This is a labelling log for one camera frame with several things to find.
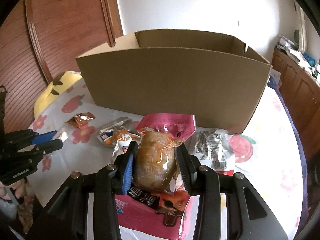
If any pink braised meat packet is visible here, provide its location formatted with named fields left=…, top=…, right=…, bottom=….
left=116, top=113, right=196, bottom=239

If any person's left hand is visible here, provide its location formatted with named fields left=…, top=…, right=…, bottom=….
left=0, top=178, right=28, bottom=200

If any white orange small snack packet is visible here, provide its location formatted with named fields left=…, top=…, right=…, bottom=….
left=97, top=116, right=140, bottom=163

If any silver foil snack packet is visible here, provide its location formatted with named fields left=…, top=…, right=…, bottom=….
left=188, top=127, right=235, bottom=176

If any small copper candy wrapper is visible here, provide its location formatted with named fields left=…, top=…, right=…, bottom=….
left=66, top=112, right=95, bottom=129

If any yellow plush toy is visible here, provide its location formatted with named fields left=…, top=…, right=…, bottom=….
left=34, top=71, right=82, bottom=119

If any strawberry print white tablecloth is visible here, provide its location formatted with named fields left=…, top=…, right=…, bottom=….
left=28, top=72, right=308, bottom=239

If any brown cardboard box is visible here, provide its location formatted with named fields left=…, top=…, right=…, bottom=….
left=76, top=29, right=272, bottom=133

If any wooden louvered wardrobe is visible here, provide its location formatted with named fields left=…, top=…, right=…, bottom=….
left=1, top=0, right=123, bottom=132

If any navy blue blanket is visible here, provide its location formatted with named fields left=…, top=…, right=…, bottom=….
left=267, top=74, right=316, bottom=235

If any wooden sideboard cabinet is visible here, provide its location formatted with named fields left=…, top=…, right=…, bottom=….
left=272, top=48, right=320, bottom=161

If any stack of papers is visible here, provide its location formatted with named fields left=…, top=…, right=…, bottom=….
left=276, top=35, right=311, bottom=73

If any patterned window curtain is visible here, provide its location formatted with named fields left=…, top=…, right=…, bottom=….
left=294, top=0, right=308, bottom=54

